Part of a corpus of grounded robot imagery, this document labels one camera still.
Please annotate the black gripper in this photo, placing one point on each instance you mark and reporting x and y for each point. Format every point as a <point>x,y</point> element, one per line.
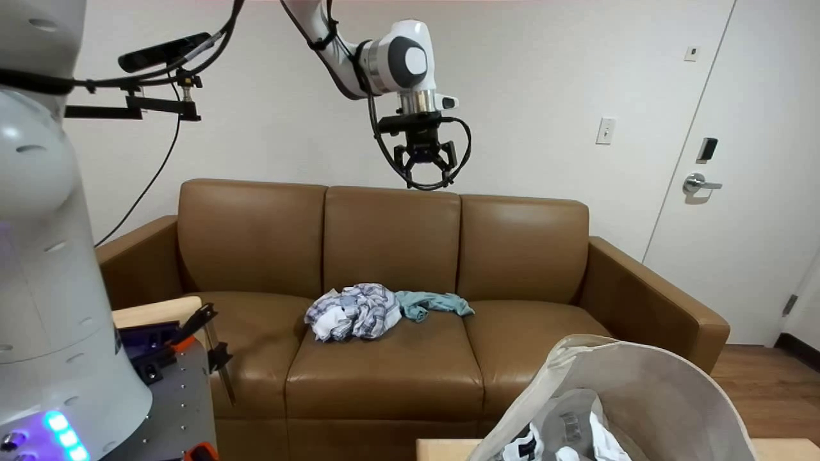
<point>422,146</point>

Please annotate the checkered shirt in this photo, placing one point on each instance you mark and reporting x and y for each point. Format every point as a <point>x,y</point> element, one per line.
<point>360,311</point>

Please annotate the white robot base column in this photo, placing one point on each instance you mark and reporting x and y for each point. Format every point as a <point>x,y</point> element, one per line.
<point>68,389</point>

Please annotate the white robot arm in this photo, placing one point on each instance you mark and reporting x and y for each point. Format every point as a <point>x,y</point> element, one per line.
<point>396,78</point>

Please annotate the brown leather sofa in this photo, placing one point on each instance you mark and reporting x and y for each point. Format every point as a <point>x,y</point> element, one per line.
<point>263,255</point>

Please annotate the white laundry bag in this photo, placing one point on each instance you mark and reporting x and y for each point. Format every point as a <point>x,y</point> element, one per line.
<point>614,400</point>

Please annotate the light blue cloth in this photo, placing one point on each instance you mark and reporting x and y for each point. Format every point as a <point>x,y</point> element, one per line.
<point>415,305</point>

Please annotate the grey perforated robot cart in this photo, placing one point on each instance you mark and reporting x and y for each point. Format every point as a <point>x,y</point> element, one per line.
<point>174,352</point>

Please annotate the white door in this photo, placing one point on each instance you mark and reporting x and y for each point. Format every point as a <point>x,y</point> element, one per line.
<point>752,248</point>

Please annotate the white light switch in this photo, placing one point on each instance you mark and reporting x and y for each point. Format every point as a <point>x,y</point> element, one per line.
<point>606,131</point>

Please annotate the silver door handle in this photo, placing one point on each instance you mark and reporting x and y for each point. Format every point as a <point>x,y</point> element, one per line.
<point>698,187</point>

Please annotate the black camera on mount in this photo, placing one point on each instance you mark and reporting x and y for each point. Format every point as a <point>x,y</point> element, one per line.
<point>162,52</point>

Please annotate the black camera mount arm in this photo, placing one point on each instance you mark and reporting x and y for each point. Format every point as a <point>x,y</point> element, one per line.
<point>182,106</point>

